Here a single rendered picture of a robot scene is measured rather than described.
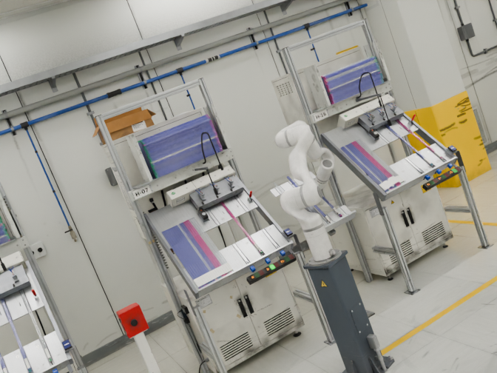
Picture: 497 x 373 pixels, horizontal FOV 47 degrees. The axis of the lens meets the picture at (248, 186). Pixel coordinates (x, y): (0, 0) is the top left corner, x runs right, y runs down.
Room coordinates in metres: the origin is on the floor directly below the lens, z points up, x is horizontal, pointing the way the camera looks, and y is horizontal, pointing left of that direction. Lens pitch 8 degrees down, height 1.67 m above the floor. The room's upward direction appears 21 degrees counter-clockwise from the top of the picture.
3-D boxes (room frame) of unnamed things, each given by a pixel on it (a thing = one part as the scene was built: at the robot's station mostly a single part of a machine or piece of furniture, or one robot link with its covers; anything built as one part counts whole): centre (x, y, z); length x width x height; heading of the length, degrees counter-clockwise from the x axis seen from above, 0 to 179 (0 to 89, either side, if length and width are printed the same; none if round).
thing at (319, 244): (2.99, -0.25, 0.79); 0.19 x 0.19 x 0.18
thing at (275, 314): (3.91, 0.43, 0.31); 0.70 x 0.65 x 0.62; 112
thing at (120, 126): (4.06, 0.54, 1.82); 0.68 x 0.30 x 0.20; 112
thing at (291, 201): (3.00, -0.22, 1.00); 0.19 x 0.12 x 0.24; 66
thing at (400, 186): (4.28, -1.00, 0.65); 1.01 x 0.73 x 1.29; 22
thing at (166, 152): (3.82, 0.33, 1.52); 0.51 x 0.13 x 0.27; 112
